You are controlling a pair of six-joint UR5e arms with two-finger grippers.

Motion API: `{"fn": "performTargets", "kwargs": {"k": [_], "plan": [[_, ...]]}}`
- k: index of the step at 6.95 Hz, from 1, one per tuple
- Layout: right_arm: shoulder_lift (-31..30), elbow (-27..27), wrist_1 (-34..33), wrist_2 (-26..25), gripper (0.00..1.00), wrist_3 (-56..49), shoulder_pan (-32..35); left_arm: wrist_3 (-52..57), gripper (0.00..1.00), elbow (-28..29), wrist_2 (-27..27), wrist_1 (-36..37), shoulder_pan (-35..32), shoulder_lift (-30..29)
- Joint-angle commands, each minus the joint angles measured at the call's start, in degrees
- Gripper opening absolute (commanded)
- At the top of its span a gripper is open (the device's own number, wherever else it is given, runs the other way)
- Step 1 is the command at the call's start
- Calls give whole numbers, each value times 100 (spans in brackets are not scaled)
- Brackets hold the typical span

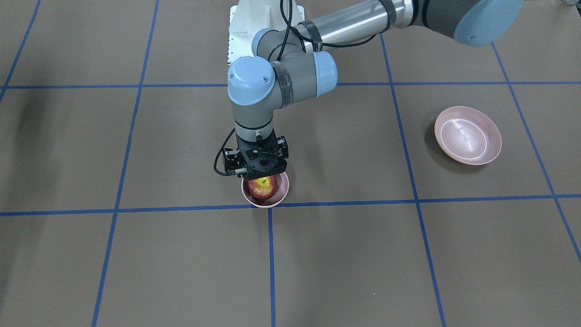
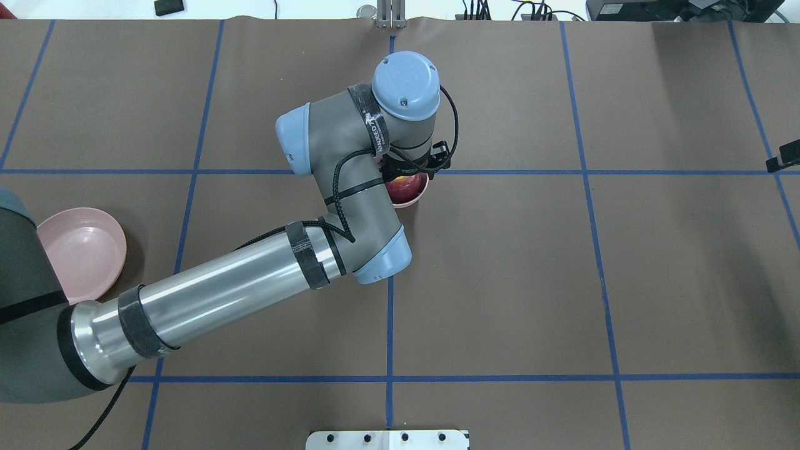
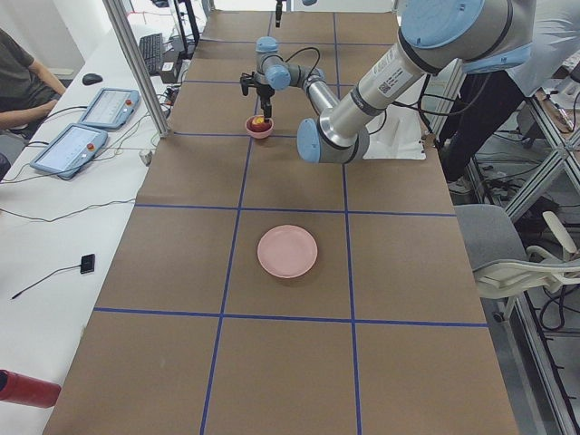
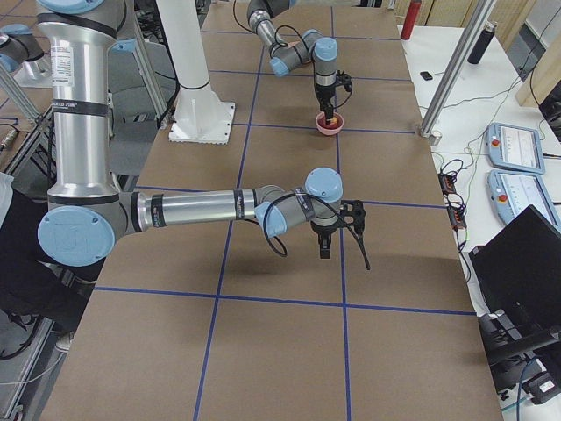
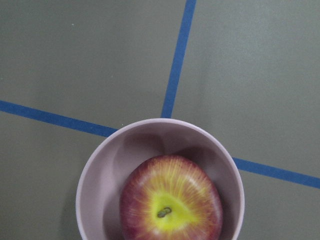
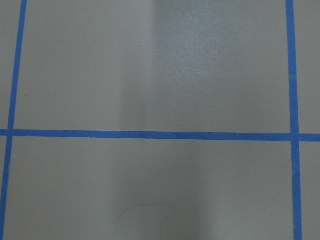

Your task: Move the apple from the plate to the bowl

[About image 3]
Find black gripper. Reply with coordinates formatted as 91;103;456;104
256;0;283;121

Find red yellow apple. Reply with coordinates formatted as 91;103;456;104
247;115;272;133

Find pink bowl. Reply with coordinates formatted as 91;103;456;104
245;115;274;140

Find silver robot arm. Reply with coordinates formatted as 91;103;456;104
240;1;536;164

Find pink plate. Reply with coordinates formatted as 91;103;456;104
256;225;318;279

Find black keyboard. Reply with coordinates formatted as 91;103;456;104
139;33;163;75

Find far blue teach pendant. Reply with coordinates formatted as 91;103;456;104
79;88;140;131

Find blue teach pendant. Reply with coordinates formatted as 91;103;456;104
30;123;108;179
79;88;140;131

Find black computer mouse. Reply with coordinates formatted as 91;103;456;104
82;73;103;86

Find near blue teach pendant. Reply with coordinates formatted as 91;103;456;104
30;123;108;179

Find standing person black trousers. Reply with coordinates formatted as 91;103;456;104
439;0;579;195

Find seated person dark shirt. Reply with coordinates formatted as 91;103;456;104
1;30;66;140

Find small black square device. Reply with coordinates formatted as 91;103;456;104
80;254;96;275

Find grey white office chair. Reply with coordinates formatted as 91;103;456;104
455;204;579;322

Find red water bottle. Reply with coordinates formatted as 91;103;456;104
1;370;61;408

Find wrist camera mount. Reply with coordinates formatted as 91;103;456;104
239;72;256;96

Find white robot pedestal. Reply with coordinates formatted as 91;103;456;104
363;106;426;160

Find aluminium frame post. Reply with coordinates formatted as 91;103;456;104
102;0;169;138

